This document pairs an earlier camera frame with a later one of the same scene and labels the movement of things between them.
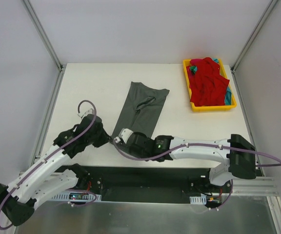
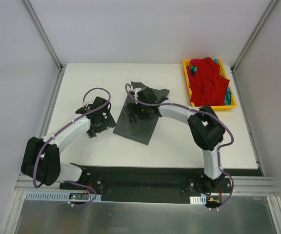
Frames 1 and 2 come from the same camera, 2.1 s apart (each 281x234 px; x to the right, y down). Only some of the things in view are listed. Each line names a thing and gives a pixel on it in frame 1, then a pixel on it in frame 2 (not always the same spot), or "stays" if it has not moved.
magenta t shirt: (195, 61) stays
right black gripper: (125, 145) to (132, 111)
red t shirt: (208, 87) stays
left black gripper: (101, 137) to (105, 121)
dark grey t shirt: (141, 109) stays
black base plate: (150, 184) stays
